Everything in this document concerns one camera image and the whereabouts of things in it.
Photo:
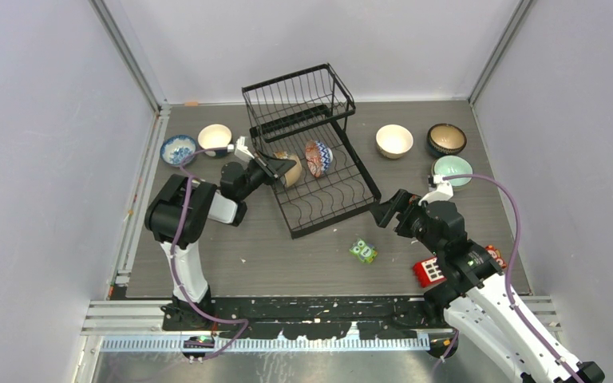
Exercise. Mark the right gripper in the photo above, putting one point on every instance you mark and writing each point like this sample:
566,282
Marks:
384,211

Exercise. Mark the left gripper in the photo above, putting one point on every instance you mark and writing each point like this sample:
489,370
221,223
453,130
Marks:
276,167

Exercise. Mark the cream bowl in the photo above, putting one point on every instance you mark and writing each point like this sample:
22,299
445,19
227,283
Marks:
393,141
293,175

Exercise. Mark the black wire dish rack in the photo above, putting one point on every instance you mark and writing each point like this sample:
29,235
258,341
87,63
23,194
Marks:
311,104

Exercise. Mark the mint green bowl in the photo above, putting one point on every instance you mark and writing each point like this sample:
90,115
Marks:
451,166

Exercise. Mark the dark teal bowl white foot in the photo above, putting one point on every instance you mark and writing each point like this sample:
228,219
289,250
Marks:
215,139

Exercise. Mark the brown rimmed bowl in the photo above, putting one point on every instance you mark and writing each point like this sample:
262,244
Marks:
447,138

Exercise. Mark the blue white patterned bowl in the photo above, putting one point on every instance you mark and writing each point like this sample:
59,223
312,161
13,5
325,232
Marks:
178,150

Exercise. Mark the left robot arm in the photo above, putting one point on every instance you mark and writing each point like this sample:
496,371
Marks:
178,214

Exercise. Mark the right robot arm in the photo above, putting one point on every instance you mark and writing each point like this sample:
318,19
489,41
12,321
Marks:
475,299

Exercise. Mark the red patterned bowl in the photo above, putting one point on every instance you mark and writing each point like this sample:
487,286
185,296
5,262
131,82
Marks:
319,157

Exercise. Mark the green owl block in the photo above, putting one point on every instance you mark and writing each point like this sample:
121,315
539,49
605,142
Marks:
363,251

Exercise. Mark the red grid block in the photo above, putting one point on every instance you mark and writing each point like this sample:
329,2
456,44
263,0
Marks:
428,272

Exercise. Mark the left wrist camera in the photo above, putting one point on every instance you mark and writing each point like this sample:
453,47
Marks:
240,150

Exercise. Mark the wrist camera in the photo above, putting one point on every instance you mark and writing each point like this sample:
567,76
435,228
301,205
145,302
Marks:
240,150
440,189

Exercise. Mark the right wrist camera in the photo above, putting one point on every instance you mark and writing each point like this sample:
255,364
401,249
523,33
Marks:
440,189

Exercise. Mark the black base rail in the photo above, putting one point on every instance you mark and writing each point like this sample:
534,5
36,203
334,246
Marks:
332,317

